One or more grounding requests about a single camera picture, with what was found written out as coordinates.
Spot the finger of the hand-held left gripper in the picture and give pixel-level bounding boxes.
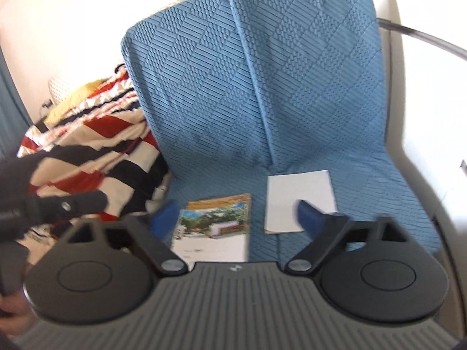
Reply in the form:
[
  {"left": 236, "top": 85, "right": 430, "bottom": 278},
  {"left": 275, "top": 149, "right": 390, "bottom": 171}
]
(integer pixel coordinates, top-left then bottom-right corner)
[{"left": 33, "top": 190, "right": 109, "bottom": 224}]

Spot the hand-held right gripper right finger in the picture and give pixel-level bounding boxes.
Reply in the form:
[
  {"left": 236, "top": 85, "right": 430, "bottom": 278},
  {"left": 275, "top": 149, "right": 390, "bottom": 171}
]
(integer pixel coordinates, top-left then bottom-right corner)
[{"left": 284, "top": 200, "right": 411, "bottom": 275}]

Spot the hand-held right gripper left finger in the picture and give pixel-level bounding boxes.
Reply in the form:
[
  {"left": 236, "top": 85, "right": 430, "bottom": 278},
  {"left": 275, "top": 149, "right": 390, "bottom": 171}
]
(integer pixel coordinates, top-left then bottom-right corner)
[{"left": 60, "top": 200, "right": 189, "bottom": 277}]

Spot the white booklet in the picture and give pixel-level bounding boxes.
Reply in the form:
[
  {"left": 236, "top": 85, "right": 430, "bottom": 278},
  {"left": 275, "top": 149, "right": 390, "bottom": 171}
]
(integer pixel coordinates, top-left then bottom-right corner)
[{"left": 263, "top": 170, "right": 339, "bottom": 235}]

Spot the white leaflet with building photo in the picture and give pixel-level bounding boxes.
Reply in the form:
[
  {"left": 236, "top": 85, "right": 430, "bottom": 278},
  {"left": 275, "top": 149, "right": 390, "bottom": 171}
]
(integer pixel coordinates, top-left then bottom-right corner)
[{"left": 171, "top": 199, "right": 252, "bottom": 263}]

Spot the gold patterned book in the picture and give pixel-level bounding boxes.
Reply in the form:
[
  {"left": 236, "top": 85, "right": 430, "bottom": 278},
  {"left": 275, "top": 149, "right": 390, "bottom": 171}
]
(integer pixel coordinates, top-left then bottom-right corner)
[{"left": 188, "top": 193, "right": 253, "bottom": 207}]

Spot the person's left hand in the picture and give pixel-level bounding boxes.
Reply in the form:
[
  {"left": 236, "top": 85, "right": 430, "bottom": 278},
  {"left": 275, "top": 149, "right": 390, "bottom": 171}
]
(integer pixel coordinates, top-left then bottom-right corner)
[{"left": 0, "top": 292, "right": 35, "bottom": 338}]

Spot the red black white striped blanket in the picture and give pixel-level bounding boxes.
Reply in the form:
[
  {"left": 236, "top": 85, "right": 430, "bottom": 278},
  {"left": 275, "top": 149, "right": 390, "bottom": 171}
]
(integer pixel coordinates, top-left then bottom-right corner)
[{"left": 16, "top": 67, "right": 173, "bottom": 252}]

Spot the blue grey curtain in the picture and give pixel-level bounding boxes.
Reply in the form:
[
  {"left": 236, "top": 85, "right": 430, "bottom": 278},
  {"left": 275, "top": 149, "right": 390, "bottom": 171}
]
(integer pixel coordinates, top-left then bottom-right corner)
[{"left": 0, "top": 49, "right": 34, "bottom": 161}]

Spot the yellow fabric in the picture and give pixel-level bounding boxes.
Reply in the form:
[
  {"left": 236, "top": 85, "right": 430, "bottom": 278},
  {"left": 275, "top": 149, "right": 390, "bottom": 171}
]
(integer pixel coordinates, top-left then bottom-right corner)
[{"left": 47, "top": 80, "right": 126, "bottom": 125}]

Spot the white woven object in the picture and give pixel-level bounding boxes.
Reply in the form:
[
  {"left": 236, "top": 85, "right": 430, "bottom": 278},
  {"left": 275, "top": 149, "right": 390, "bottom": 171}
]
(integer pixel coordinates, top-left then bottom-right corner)
[{"left": 47, "top": 76, "right": 72, "bottom": 104}]

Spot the blue quilted sofa cushion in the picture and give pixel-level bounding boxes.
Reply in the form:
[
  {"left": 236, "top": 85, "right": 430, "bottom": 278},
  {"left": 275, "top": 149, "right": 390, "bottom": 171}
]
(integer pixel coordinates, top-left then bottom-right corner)
[
  {"left": 229, "top": 0, "right": 444, "bottom": 259},
  {"left": 120, "top": 0, "right": 280, "bottom": 263}
]

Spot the grey curved metal tube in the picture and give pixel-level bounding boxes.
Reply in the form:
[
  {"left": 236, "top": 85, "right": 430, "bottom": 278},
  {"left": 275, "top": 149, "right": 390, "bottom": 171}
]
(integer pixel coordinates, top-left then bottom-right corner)
[{"left": 377, "top": 18, "right": 467, "bottom": 60}]

